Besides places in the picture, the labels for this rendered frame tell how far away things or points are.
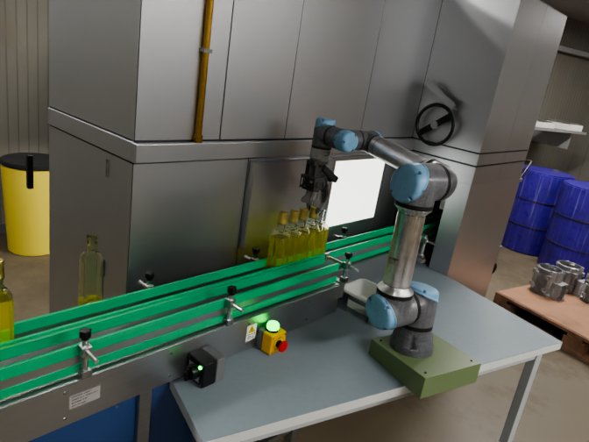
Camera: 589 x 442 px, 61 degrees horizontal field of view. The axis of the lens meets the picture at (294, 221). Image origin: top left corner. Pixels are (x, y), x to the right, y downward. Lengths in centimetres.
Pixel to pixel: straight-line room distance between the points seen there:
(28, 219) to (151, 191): 258
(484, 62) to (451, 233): 84
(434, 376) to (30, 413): 113
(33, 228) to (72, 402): 285
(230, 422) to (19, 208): 298
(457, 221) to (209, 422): 168
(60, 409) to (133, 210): 59
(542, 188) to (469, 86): 356
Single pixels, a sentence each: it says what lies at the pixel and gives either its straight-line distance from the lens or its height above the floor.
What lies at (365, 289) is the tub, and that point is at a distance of 221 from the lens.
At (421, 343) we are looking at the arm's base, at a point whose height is 87.
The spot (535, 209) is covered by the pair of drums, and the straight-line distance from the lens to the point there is 612.
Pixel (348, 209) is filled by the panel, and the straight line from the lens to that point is 238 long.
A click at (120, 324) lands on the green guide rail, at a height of 94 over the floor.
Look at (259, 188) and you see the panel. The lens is 188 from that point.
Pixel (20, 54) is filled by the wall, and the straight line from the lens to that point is 446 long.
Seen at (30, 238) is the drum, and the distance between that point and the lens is 421.
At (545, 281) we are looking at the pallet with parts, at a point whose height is 29.
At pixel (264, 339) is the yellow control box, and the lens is 172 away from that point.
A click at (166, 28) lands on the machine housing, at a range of 158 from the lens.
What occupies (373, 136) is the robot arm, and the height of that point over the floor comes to 148.
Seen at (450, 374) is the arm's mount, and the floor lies 81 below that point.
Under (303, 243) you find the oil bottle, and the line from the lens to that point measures 194.
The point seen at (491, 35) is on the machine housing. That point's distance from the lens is 262.
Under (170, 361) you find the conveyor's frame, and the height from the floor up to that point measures 83.
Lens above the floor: 170
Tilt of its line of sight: 18 degrees down
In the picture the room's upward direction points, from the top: 9 degrees clockwise
